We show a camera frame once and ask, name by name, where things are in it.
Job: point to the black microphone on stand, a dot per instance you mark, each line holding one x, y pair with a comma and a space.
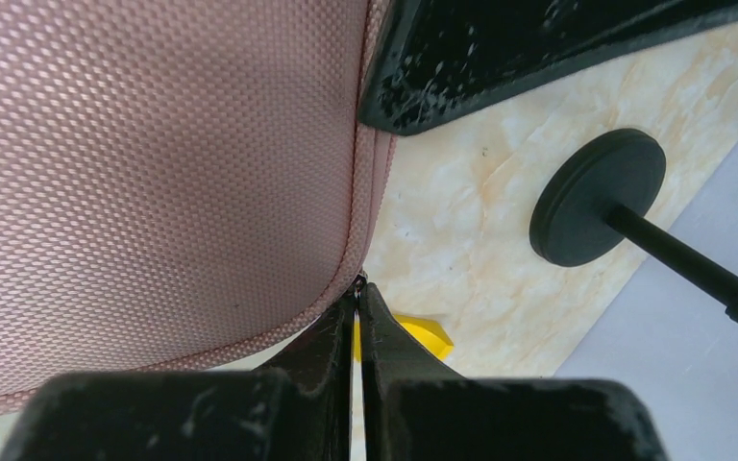
599, 197

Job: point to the pink medicine kit case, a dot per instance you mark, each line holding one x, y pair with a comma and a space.
182, 183

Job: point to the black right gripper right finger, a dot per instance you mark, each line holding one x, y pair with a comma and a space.
418, 408

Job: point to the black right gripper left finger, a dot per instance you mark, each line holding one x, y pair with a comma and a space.
295, 406

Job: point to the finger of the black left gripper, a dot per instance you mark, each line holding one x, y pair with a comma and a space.
436, 61

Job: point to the yellow plastic block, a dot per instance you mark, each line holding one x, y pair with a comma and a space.
426, 337

